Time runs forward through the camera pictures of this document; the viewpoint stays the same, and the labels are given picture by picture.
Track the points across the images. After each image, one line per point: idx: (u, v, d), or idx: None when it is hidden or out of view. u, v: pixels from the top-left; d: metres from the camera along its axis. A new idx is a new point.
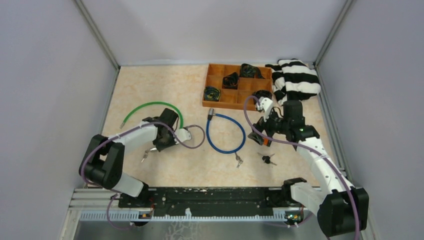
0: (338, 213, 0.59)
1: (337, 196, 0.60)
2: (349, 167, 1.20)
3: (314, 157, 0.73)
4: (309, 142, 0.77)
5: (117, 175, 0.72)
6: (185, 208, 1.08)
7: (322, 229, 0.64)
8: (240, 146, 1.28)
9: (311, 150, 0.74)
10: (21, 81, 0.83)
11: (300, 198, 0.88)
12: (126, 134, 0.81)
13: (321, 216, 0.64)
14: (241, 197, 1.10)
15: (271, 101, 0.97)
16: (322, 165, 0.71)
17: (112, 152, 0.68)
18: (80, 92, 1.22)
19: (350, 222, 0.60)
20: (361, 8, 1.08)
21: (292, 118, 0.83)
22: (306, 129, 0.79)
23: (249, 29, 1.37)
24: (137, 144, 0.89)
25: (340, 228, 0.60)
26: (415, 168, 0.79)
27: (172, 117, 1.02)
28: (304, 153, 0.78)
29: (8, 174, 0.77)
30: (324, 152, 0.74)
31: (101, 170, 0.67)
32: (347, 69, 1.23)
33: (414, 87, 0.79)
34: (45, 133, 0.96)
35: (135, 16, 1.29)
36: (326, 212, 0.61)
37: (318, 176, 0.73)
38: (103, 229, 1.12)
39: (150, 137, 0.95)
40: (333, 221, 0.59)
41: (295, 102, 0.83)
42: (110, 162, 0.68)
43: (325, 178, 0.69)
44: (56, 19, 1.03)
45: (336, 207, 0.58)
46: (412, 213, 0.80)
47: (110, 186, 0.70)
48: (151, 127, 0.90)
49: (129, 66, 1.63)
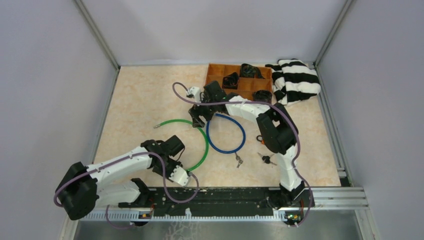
0: (272, 128, 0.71)
1: (263, 116, 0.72)
2: (349, 167, 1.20)
3: (238, 106, 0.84)
4: (234, 99, 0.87)
5: (86, 209, 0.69)
6: (185, 208, 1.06)
7: (273, 150, 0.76)
8: (240, 146, 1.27)
9: (235, 103, 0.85)
10: (21, 81, 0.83)
11: (291, 176, 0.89)
12: (108, 166, 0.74)
13: (266, 141, 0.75)
14: (241, 197, 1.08)
15: (198, 87, 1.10)
16: (246, 105, 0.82)
17: (83, 190, 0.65)
18: (80, 92, 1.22)
19: (287, 131, 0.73)
20: (361, 8, 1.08)
21: (215, 95, 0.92)
22: (228, 95, 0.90)
23: (249, 29, 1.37)
24: (126, 173, 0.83)
25: (283, 139, 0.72)
26: (415, 168, 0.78)
27: (175, 148, 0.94)
28: (233, 110, 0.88)
29: (8, 174, 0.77)
30: (242, 100, 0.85)
31: (70, 202, 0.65)
32: (346, 70, 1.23)
33: (414, 86, 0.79)
34: (44, 132, 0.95)
35: (135, 16, 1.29)
36: (264, 132, 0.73)
37: (249, 117, 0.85)
38: (103, 230, 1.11)
39: (144, 166, 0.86)
40: (274, 137, 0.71)
41: (209, 82, 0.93)
42: (79, 198, 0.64)
43: (252, 112, 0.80)
44: (56, 19, 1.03)
45: (266, 122, 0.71)
46: (413, 213, 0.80)
47: (74, 216, 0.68)
48: (143, 157, 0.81)
49: (130, 66, 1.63)
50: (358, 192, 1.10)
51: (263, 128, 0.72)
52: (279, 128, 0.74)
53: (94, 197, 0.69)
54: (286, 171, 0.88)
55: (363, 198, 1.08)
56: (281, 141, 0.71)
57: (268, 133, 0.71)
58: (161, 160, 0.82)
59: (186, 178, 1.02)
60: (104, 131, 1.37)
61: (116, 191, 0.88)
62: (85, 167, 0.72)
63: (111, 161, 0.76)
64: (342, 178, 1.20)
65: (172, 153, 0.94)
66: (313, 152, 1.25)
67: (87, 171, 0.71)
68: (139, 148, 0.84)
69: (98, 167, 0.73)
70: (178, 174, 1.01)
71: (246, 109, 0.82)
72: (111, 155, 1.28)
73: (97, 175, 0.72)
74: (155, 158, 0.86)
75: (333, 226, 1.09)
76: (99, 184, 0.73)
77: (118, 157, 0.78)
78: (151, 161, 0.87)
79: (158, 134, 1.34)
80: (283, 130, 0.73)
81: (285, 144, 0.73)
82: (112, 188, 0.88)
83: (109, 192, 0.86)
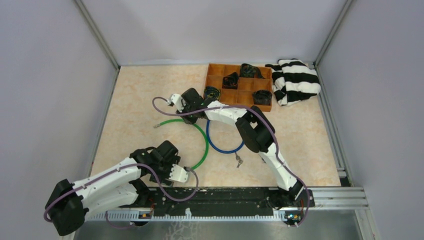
0: (250, 130, 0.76)
1: (241, 119, 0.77)
2: (349, 167, 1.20)
3: (217, 112, 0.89)
4: (212, 105, 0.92)
5: (77, 223, 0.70)
6: (185, 208, 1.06)
7: (255, 150, 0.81)
8: (240, 146, 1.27)
9: (214, 109, 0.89)
10: (21, 81, 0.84)
11: (282, 173, 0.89)
12: (95, 182, 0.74)
13: (248, 142, 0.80)
14: (241, 197, 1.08)
15: (179, 94, 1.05)
16: (224, 111, 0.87)
17: (69, 208, 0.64)
18: (80, 92, 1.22)
19: (265, 131, 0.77)
20: (361, 8, 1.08)
21: (192, 101, 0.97)
22: (206, 101, 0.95)
23: (249, 29, 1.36)
24: (114, 186, 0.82)
25: (261, 139, 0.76)
26: (415, 167, 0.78)
27: (167, 153, 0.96)
28: (212, 115, 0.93)
29: (9, 174, 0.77)
30: (220, 105, 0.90)
31: (58, 220, 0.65)
32: (346, 70, 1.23)
33: (414, 86, 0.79)
34: (44, 133, 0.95)
35: (135, 16, 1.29)
36: (244, 134, 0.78)
37: (228, 121, 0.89)
38: (103, 230, 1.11)
39: (133, 178, 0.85)
40: (253, 138, 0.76)
41: (186, 90, 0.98)
42: (65, 216, 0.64)
43: (230, 117, 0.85)
44: (56, 18, 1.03)
45: (244, 125, 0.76)
46: (413, 213, 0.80)
47: (65, 232, 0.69)
48: (131, 170, 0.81)
49: (130, 66, 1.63)
50: (358, 192, 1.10)
51: (242, 131, 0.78)
52: (257, 129, 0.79)
53: (83, 213, 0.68)
54: (276, 169, 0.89)
55: (363, 198, 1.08)
56: (260, 141, 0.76)
57: (247, 135, 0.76)
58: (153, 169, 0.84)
59: (185, 175, 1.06)
60: (104, 131, 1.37)
61: (109, 199, 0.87)
62: (72, 183, 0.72)
63: (97, 176, 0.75)
64: (342, 178, 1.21)
65: (164, 159, 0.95)
66: (313, 152, 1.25)
67: (73, 188, 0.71)
68: (125, 160, 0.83)
69: (84, 184, 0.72)
70: (176, 173, 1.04)
71: (224, 114, 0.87)
72: (111, 155, 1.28)
73: (82, 192, 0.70)
74: (144, 167, 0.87)
75: (333, 226, 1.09)
76: (85, 201, 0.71)
77: (105, 172, 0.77)
78: (140, 172, 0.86)
79: (158, 135, 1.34)
80: (261, 130, 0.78)
81: (266, 143, 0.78)
82: (104, 198, 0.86)
83: (101, 202, 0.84)
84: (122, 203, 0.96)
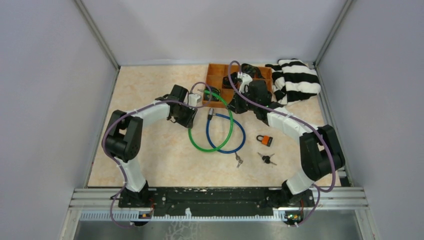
0: (315, 152, 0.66)
1: (309, 137, 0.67)
2: (349, 167, 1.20)
3: (281, 118, 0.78)
4: (278, 110, 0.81)
5: (136, 148, 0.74)
6: (185, 208, 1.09)
7: (309, 174, 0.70)
8: (240, 146, 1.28)
9: (278, 115, 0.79)
10: (22, 82, 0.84)
11: (304, 187, 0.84)
12: (143, 109, 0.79)
13: (305, 164, 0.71)
14: (241, 197, 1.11)
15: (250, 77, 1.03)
16: (290, 122, 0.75)
17: (132, 126, 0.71)
18: (80, 92, 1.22)
19: (329, 160, 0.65)
20: (361, 9, 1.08)
21: (259, 98, 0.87)
22: (271, 105, 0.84)
23: (249, 29, 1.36)
24: (151, 121, 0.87)
25: (324, 166, 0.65)
26: (415, 167, 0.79)
27: (182, 93, 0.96)
28: (273, 121, 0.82)
29: (8, 174, 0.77)
30: (287, 112, 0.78)
31: (122, 142, 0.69)
32: (346, 70, 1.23)
33: (413, 87, 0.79)
34: (44, 133, 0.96)
35: (136, 16, 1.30)
36: (307, 154, 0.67)
37: (291, 133, 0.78)
38: (103, 229, 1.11)
39: (163, 116, 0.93)
40: (315, 161, 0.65)
41: (257, 82, 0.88)
42: (131, 134, 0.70)
43: (295, 128, 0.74)
44: (56, 19, 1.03)
45: (310, 144, 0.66)
46: (413, 213, 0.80)
47: (131, 158, 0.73)
48: (164, 106, 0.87)
49: (130, 66, 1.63)
50: (358, 192, 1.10)
51: (305, 149, 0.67)
52: (322, 154, 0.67)
53: (140, 136, 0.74)
54: (304, 185, 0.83)
55: (363, 198, 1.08)
56: (320, 168, 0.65)
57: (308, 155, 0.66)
58: (181, 102, 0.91)
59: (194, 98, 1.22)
60: None
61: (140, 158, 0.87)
62: (123, 111, 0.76)
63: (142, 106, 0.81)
64: (342, 178, 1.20)
65: (181, 99, 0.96)
66: None
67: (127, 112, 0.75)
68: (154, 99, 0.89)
69: (136, 109, 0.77)
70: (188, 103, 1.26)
71: (289, 124, 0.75)
72: None
73: (137, 115, 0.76)
74: (172, 103, 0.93)
75: (333, 226, 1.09)
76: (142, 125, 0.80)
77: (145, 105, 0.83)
78: (169, 109, 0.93)
79: (158, 134, 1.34)
80: (326, 157, 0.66)
81: (324, 173, 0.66)
82: None
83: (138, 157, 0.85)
84: (129, 187, 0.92)
